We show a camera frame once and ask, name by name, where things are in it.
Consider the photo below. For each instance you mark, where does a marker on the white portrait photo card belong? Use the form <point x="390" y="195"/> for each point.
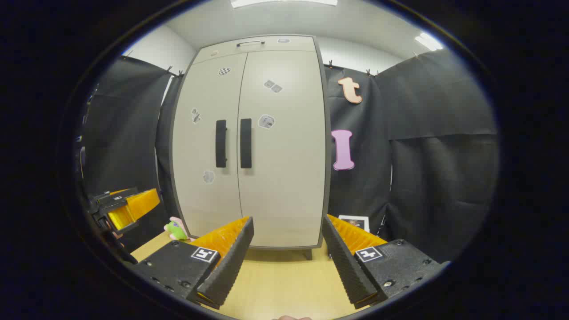
<point x="362" y="221"/>

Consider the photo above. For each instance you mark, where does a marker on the small ceiling light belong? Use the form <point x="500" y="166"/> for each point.
<point x="428" y="41"/>

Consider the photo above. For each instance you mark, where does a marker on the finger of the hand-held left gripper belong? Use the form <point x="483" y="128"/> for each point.
<point x="133" y="206"/>

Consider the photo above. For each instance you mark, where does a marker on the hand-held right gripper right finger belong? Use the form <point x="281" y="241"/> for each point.
<point x="346" y="266"/>

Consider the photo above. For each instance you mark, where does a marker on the beige double-door shoe cabinet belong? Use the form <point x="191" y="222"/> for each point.
<point x="284" y="240"/>

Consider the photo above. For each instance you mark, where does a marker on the black backdrop cloth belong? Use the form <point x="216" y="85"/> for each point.
<point x="426" y="178"/>

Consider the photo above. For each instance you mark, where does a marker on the beige shoe cabinet door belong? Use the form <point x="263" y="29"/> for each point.
<point x="200" y="146"/>
<point x="289" y="178"/>

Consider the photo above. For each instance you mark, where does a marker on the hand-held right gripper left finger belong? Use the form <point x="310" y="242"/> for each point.
<point x="231" y="262"/>

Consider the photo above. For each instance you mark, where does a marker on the green and pink plush toy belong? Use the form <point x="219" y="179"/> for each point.
<point x="177" y="230"/>

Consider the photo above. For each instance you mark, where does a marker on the long ceiling light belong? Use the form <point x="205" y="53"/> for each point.
<point x="284" y="2"/>

